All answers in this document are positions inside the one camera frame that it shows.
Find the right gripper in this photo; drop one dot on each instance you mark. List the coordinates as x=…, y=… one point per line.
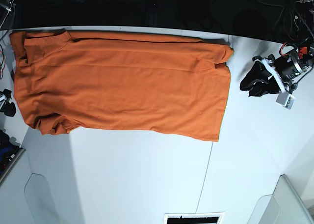
x=9, y=109

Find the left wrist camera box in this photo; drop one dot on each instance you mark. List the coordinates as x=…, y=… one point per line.
x=285, y=100

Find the right grey table bracket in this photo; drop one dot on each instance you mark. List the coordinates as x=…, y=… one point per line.
x=284, y=206

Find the orange t-shirt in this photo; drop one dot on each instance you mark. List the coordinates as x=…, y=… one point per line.
x=67, y=79

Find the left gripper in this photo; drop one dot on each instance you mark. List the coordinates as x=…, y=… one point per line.
x=270, y=75

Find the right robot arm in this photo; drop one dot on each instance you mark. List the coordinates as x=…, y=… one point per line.
x=9, y=9

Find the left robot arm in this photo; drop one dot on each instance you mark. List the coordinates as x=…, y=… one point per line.
x=301, y=14

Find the blue black cable clutter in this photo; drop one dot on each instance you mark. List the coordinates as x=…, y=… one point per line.
x=8, y=151

